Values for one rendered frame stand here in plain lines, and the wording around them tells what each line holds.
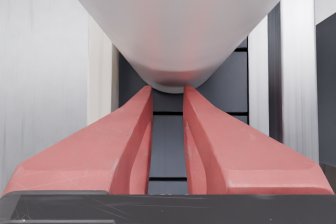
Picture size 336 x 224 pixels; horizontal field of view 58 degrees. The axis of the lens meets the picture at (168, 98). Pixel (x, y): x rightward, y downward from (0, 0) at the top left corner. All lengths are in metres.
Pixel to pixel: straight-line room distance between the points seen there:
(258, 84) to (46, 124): 0.16
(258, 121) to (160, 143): 0.06
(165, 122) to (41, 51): 0.12
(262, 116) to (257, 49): 0.04
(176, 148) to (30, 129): 0.12
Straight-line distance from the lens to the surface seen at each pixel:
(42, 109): 0.25
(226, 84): 0.18
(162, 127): 0.18
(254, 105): 0.19
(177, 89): 0.15
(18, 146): 0.26
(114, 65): 0.16
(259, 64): 0.19
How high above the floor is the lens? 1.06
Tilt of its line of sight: 86 degrees down
